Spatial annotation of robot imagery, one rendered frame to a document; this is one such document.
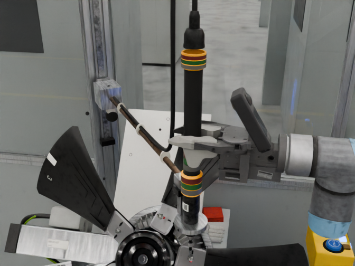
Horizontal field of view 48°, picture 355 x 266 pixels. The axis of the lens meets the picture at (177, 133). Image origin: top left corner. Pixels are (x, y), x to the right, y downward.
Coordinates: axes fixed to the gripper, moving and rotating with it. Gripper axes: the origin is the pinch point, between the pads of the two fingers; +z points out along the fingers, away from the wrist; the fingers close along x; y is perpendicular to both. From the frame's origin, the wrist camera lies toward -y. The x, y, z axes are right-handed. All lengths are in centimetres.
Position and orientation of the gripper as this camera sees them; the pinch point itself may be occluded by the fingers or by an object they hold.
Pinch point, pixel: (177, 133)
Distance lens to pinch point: 74.8
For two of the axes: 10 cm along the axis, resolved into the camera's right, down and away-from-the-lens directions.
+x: 2.1, -4.1, 8.9
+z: -9.8, -0.9, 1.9
